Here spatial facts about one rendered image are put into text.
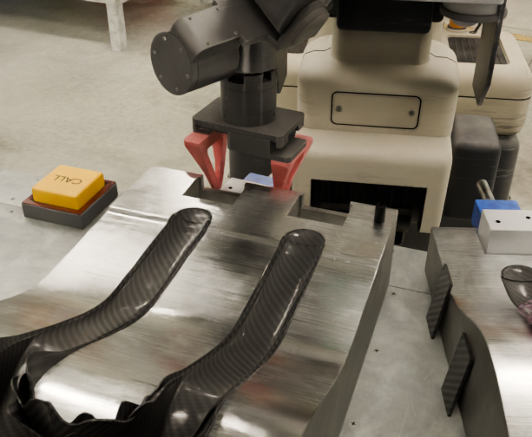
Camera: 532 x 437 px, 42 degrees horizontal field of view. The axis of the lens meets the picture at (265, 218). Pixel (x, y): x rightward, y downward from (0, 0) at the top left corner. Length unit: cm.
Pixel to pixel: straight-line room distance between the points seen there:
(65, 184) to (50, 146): 201
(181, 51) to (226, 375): 28
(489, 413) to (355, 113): 56
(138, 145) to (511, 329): 233
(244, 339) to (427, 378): 18
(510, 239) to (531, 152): 218
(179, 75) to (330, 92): 38
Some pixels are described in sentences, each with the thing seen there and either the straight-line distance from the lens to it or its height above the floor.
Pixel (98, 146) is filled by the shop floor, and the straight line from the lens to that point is 278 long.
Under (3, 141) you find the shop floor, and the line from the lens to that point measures 293.
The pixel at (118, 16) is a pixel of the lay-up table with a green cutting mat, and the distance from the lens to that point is 372.
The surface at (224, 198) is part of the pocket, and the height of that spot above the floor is 87.
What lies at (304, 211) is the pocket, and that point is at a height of 87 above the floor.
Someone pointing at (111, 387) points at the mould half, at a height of 93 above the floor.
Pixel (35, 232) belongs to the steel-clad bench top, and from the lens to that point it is 81.
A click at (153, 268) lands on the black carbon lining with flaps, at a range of 59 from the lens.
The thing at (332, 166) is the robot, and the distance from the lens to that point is 97.
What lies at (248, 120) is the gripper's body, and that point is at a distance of 69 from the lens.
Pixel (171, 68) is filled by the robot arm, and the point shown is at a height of 102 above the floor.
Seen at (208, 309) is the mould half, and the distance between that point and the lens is 54.
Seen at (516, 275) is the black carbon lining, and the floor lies 85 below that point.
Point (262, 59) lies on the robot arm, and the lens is 67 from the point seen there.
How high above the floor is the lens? 124
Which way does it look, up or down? 33 degrees down
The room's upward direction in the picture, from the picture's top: straight up
